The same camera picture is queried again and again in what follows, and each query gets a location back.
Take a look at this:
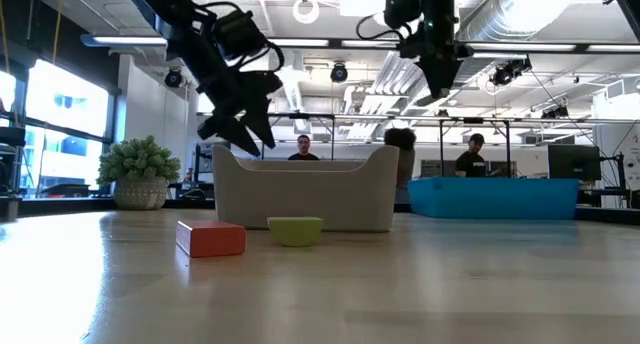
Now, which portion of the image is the orange rectangular wooden block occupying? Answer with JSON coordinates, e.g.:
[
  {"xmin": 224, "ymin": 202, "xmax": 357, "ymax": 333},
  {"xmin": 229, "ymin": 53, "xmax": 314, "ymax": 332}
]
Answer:
[{"xmin": 175, "ymin": 219, "xmax": 247, "ymax": 259}]

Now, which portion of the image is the green bowl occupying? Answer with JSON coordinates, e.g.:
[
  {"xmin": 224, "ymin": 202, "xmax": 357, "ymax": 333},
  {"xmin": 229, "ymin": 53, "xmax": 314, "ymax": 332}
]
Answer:
[{"xmin": 266, "ymin": 216, "xmax": 325, "ymax": 249}]

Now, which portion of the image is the black metal frame stand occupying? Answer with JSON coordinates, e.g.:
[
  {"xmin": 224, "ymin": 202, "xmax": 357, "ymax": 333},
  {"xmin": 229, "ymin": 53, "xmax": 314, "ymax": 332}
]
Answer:
[
  {"xmin": 438, "ymin": 116, "xmax": 512, "ymax": 178},
  {"xmin": 259, "ymin": 112, "xmax": 336, "ymax": 161}
]

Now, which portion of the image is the silver ventilation duct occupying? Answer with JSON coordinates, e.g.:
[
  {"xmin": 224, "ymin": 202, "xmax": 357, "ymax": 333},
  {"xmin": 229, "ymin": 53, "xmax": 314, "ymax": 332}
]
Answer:
[{"xmin": 457, "ymin": 0, "xmax": 609, "ymax": 43}]

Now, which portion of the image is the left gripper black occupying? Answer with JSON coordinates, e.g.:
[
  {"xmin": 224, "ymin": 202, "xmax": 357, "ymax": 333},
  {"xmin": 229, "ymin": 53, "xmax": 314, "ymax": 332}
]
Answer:
[{"xmin": 186, "ymin": 27, "xmax": 284, "ymax": 158}]

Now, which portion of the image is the white ceiling ring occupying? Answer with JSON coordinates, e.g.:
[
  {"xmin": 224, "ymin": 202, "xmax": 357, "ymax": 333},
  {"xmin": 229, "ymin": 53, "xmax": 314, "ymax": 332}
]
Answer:
[{"xmin": 292, "ymin": 0, "xmax": 321, "ymax": 25}]

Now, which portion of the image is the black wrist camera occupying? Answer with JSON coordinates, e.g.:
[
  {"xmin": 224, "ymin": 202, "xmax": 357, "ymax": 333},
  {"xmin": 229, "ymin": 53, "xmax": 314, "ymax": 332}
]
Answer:
[
  {"xmin": 214, "ymin": 8, "xmax": 267, "ymax": 61},
  {"xmin": 383, "ymin": 0, "xmax": 422, "ymax": 31}
]

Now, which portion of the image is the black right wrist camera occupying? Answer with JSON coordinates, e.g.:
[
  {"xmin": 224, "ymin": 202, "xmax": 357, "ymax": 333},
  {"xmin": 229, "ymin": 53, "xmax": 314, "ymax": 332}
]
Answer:
[{"xmin": 383, "ymin": 0, "xmax": 422, "ymax": 31}]

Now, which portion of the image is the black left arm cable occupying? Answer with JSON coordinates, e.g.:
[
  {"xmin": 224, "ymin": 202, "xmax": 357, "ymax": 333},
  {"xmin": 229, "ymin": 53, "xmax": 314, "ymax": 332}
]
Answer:
[{"xmin": 199, "ymin": 1, "xmax": 286, "ymax": 74}]

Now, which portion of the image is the black aluminium table frame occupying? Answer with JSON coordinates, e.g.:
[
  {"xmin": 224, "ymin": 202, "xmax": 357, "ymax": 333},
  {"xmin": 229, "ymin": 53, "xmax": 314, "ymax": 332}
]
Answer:
[{"xmin": 0, "ymin": 196, "xmax": 640, "ymax": 225}]

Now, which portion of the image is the grey plastic bin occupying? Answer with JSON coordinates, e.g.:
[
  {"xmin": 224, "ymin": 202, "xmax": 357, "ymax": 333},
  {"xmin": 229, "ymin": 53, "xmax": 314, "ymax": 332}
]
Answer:
[{"xmin": 211, "ymin": 143, "xmax": 401, "ymax": 234}]

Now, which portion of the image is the blue plastic bin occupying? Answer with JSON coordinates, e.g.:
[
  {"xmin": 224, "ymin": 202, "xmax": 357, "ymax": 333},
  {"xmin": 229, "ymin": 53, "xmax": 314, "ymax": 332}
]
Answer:
[{"xmin": 407, "ymin": 177, "xmax": 581, "ymax": 221}]

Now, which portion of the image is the white ceiling light strip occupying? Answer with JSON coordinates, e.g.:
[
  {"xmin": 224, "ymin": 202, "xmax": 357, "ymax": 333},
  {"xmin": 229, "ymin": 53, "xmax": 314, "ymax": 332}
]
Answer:
[
  {"xmin": 269, "ymin": 37, "xmax": 330, "ymax": 48},
  {"xmin": 467, "ymin": 42, "xmax": 577, "ymax": 53},
  {"xmin": 341, "ymin": 38, "xmax": 401, "ymax": 49},
  {"xmin": 92, "ymin": 35, "xmax": 169, "ymax": 47},
  {"xmin": 587, "ymin": 43, "xmax": 640, "ymax": 53}
]

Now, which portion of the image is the black round ceiling camera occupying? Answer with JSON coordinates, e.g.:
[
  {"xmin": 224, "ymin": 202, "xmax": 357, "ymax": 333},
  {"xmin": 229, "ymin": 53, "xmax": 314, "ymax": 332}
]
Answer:
[{"xmin": 329, "ymin": 62, "xmax": 350, "ymax": 84}]

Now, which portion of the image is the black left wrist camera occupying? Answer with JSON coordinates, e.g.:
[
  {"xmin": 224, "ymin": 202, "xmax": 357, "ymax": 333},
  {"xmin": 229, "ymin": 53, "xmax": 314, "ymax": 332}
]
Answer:
[{"xmin": 214, "ymin": 8, "xmax": 267, "ymax": 61}]

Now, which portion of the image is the person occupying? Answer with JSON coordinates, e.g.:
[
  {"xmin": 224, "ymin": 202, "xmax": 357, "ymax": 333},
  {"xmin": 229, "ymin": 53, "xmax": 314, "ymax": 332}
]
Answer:
[
  {"xmin": 453, "ymin": 132, "xmax": 494, "ymax": 179},
  {"xmin": 287, "ymin": 133, "xmax": 321, "ymax": 162},
  {"xmin": 383, "ymin": 127, "xmax": 418, "ymax": 204}
]

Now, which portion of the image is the green plant in white pot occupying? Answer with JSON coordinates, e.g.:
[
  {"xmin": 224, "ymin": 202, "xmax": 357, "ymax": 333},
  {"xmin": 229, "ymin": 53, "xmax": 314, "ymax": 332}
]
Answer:
[{"xmin": 96, "ymin": 135, "xmax": 182, "ymax": 211}]

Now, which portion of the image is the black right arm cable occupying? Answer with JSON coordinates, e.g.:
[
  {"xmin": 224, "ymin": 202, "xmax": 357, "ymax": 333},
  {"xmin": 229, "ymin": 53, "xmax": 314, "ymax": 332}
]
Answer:
[{"xmin": 355, "ymin": 12, "xmax": 402, "ymax": 43}]

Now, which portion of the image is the black track spotlight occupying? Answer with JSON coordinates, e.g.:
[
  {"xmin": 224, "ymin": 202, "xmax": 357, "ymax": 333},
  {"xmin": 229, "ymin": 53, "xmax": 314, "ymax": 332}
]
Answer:
[{"xmin": 489, "ymin": 57, "xmax": 533, "ymax": 88}]

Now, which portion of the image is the white printed poster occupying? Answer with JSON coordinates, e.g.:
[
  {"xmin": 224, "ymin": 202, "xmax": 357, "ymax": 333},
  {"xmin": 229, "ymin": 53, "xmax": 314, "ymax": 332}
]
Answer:
[{"xmin": 623, "ymin": 133, "xmax": 640, "ymax": 191}]

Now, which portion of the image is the large office window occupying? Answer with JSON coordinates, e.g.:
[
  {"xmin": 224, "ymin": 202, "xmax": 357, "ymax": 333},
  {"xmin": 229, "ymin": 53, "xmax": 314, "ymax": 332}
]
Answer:
[{"xmin": 0, "ymin": 58, "xmax": 121, "ymax": 193}]

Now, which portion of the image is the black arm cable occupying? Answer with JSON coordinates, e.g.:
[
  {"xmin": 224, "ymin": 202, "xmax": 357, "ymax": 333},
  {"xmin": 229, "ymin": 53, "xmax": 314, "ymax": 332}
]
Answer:
[
  {"xmin": 199, "ymin": 1, "xmax": 286, "ymax": 74},
  {"xmin": 355, "ymin": 12, "xmax": 402, "ymax": 43}
]

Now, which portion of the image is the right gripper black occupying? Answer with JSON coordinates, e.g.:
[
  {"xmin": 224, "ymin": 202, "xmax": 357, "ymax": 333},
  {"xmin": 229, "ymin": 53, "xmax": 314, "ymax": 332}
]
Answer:
[{"xmin": 398, "ymin": 27, "xmax": 474, "ymax": 100}]

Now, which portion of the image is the black equipment stand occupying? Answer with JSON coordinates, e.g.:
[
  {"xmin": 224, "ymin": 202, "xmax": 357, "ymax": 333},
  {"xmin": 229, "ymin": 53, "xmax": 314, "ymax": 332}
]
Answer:
[{"xmin": 599, "ymin": 152, "xmax": 629, "ymax": 209}]

